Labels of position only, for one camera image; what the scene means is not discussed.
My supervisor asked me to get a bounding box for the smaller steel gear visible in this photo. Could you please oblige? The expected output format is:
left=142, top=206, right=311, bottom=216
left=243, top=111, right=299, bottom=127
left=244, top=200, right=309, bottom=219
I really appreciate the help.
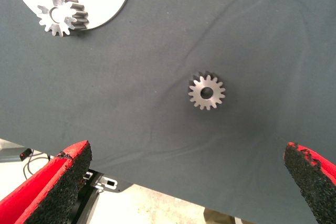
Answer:
left=187, top=70, right=226, bottom=111

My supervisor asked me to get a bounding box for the small steel gear on pin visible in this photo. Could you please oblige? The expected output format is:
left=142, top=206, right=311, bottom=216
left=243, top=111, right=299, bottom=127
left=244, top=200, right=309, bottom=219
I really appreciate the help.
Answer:
left=36, top=0, right=89, bottom=37

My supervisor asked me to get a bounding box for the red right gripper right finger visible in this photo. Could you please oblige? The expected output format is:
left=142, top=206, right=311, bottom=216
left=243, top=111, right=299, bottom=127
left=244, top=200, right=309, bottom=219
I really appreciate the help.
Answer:
left=282, top=142, right=336, bottom=224

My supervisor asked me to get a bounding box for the grey metal beam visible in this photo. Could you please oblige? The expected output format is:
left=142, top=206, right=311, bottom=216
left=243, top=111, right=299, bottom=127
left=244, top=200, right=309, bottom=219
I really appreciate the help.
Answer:
left=0, top=140, right=27, bottom=162

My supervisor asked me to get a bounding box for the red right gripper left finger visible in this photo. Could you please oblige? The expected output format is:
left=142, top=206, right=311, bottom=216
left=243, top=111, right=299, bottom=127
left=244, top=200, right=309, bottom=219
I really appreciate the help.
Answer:
left=0, top=140, right=92, bottom=224

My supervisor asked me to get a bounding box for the black metal frame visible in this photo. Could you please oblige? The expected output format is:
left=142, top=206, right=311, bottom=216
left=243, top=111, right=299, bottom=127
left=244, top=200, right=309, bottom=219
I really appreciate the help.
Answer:
left=69, top=168, right=132, bottom=224

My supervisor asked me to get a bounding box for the thin black floor cable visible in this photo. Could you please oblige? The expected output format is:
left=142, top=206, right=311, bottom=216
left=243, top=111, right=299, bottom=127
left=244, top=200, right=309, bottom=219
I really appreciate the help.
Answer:
left=23, top=150, right=52, bottom=180

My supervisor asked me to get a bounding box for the small black box red light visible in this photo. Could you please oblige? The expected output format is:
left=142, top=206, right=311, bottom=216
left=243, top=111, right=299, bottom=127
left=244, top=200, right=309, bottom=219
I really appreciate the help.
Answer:
left=20, top=149, right=34, bottom=161

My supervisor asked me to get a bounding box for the dark grey table cloth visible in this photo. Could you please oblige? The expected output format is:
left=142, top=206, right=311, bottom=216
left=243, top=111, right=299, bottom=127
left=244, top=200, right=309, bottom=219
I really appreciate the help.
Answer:
left=0, top=0, right=336, bottom=224

